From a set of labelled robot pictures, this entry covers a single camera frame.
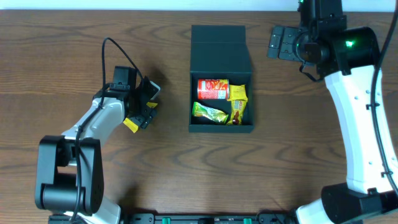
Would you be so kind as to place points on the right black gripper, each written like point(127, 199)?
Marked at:
point(283, 43)

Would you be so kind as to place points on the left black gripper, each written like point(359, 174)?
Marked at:
point(144, 112)

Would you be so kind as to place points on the green orange snack packet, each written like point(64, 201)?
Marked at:
point(214, 115)

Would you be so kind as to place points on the red Pringles can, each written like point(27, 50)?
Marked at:
point(213, 89)

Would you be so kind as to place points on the dark green gift box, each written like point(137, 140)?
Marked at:
point(220, 52)

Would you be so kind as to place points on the orange cracker snack packet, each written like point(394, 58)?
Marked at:
point(237, 92)

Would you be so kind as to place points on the yellow brown chocolate snack packet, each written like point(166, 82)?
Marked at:
point(237, 112)

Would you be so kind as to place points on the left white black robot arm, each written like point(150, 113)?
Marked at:
point(69, 176)

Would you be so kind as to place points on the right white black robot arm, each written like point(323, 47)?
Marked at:
point(349, 62)

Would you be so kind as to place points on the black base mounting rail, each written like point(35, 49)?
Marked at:
point(261, 218)

